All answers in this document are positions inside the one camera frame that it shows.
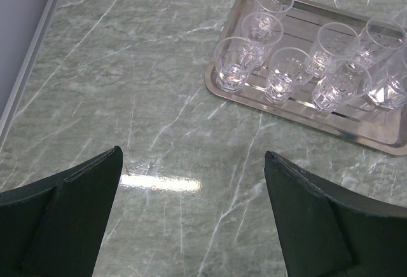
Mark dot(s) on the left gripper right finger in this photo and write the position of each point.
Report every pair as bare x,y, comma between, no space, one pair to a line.
325,229

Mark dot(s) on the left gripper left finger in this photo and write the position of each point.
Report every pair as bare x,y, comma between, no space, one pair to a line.
55,226

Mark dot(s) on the clear glass six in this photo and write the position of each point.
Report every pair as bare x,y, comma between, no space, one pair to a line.
344,81

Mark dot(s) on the clear glass seven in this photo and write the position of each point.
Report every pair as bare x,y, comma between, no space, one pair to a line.
388,87

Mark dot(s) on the clear glass five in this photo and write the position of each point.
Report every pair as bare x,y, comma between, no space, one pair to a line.
289,69

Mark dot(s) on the clear glass eight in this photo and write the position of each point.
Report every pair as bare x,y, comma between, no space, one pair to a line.
333,41

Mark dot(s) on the clear glass four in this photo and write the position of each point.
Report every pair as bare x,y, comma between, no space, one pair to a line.
235,59

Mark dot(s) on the clear glass two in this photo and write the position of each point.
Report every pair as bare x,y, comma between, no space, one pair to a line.
379,39

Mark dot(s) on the clear glass three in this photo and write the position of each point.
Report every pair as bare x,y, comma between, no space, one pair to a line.
263,30

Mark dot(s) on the aluminium rail frame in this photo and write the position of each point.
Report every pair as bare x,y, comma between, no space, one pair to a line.
23,27

